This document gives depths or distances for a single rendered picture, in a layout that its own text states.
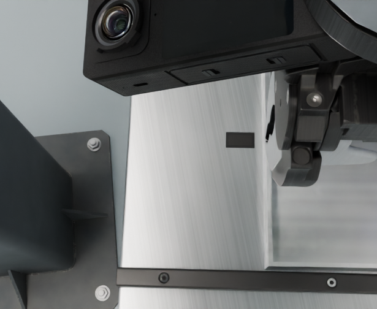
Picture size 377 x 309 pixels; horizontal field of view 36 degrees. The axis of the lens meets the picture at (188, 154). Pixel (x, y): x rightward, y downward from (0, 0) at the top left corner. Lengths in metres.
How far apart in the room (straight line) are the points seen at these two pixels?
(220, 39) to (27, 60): 1.47
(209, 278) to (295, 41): 0.37
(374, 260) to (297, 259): 0.07
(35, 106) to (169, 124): 1.04
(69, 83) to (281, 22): 1.42
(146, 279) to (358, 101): 0.36
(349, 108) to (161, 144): 0.38
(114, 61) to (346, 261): 0.39
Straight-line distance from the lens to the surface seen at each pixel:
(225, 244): 0.57
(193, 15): 0.22
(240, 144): 0.59
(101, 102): 1.57
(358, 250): 0.58
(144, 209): 0.58
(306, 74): 0.23
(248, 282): 0.54
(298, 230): 0.57
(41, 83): 1.63
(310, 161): 0.25
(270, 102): 0.33
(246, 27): 0.21
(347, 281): 0.56
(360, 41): 0.18
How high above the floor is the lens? 1.44
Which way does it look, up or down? 74 degrees down
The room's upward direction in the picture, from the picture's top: 5 degrees counter-clockwise
